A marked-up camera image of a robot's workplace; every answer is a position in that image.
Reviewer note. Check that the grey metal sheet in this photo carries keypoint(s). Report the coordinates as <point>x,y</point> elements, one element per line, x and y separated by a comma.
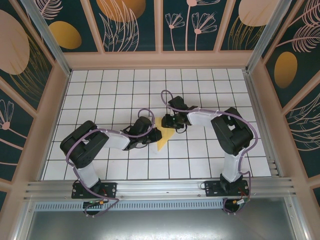
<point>160,225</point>

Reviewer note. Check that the aluminium mounting rail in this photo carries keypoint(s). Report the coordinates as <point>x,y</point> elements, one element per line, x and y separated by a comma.
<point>160,187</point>

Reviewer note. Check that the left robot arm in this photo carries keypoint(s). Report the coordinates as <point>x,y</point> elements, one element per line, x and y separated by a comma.
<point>80,147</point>

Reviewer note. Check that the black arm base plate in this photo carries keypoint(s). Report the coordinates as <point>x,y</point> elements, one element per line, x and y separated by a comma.
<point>212,188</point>
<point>110,190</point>

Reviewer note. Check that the aluminium side rail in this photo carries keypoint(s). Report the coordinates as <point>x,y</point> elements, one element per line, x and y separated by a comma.
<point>262,125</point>

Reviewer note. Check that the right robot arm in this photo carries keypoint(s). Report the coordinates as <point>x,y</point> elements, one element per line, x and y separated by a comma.
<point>232,135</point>

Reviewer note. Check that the yellow cloth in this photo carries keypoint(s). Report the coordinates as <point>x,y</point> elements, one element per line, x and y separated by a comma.
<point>165,137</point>

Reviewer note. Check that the aluminium corner post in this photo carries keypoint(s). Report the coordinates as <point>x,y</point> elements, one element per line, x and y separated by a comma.
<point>47,35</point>
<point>270,27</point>

